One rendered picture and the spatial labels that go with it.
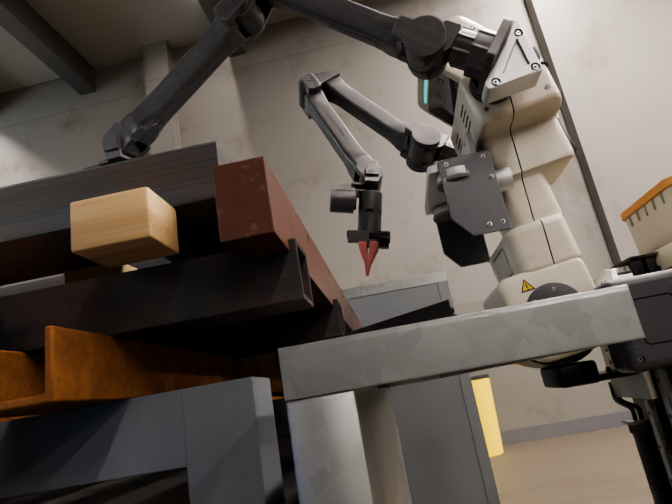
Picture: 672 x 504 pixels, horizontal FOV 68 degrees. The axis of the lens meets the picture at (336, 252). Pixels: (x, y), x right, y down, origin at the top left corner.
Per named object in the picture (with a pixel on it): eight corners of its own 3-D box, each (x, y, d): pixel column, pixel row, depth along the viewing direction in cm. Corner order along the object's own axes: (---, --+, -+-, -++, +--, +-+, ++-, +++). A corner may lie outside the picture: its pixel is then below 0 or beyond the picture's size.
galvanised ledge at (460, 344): (284, 401, 28) (277, 348, 29) (376, 389, 153) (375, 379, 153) (645, 337, 27) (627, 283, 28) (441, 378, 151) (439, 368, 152)
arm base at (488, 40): (514, 16, 84) (502, 60, 96) (469, 3, 86) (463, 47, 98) (493, 59, 83) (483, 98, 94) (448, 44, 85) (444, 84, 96)
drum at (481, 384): (503, 448, 421) (485, 373, 439) (512, 454, 384) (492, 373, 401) (455, 456, 425) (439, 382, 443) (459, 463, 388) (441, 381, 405)
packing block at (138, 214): (69, 253, 35) (68, 201, 36) (109, 269, 40) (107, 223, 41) (150, 236, 35) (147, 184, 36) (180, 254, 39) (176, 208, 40)
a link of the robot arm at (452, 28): (469, 26, 88) (468, 41, 93) (416, 10, 90) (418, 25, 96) (447, 74, 88) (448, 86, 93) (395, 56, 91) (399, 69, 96)
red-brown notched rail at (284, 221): (220, 242, 35) (211, 167, 37) (364, 359, 191) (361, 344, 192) (274, 231, 35) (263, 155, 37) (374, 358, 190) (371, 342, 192)
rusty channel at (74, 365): (-63, 422, 32) (-59, 346, 34) (319, 392, 191) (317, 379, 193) (52, 401, 32) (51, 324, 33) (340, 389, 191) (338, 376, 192)
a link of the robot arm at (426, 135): (328, 58, 146) (327, 87, 154) (293, 77, 140) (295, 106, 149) (448, 135, 129) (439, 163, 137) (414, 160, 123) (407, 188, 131)
